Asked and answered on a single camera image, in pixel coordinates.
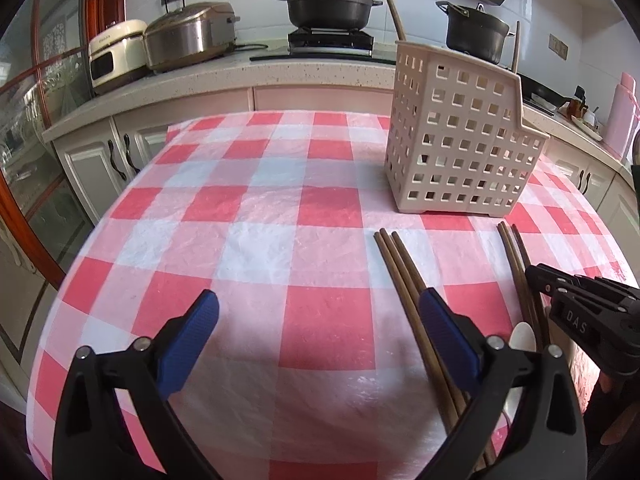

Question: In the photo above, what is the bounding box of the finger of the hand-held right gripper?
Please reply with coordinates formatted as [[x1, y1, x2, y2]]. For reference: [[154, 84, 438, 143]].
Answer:
[[525, 262, 640, 312]]

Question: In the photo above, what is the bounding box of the black glass cooktop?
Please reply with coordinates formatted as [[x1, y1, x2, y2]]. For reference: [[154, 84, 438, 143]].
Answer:
[[249, 41, 401, 66]]

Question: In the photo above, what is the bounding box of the black burner grate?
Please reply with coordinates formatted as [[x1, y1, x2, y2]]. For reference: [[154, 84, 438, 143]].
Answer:
[[287, 27, 375, 57]]

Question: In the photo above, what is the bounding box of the small white dish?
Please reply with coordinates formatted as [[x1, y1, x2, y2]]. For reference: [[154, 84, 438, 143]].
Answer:
[[564, 110, 604, 142]]

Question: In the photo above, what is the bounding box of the white ceramic spoon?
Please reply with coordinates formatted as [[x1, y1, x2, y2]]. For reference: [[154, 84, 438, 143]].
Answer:
[[509, 322, 537, 354]]

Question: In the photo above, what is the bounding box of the black wok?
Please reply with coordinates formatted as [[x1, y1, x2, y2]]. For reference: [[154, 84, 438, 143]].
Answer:
[[520, 77, 568, 111]]

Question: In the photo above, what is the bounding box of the black casserole pot with lid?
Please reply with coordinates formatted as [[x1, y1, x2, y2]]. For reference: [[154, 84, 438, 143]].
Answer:
[[273, 0, 384, 29]]

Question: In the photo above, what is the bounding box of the pink thermos bottle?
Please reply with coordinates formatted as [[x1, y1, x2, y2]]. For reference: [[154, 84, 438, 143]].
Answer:
[[602, 72, 640, 161]]

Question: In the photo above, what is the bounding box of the white multi cooker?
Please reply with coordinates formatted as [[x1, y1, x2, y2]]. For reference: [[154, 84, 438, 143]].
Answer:
[[88, 19, 149, 95]]

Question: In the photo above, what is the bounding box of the stainless steel rice cooker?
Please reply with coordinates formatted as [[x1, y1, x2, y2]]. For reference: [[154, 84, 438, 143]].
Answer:
[[143, 1, 241, 74]]

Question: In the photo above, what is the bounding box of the black stockpot with lid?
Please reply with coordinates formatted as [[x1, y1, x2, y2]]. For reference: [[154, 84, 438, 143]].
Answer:
[[435, 1, 516, 65]]

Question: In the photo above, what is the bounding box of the beige perforated utensil basket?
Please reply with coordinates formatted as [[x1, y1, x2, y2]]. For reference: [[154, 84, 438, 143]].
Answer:
[[384, 40, 551, 220]]

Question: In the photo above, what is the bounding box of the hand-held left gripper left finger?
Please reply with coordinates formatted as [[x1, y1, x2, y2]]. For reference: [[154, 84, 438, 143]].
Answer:
[[52, 289, 223, 480]]

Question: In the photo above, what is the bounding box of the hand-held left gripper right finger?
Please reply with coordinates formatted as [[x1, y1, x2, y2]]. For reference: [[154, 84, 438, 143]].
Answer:
[[419, 289, 588, 480]]

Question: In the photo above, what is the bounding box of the red white checkered tablecloth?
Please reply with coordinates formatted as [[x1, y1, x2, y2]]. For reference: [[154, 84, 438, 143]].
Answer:
[[25, 110, 640, 480]]

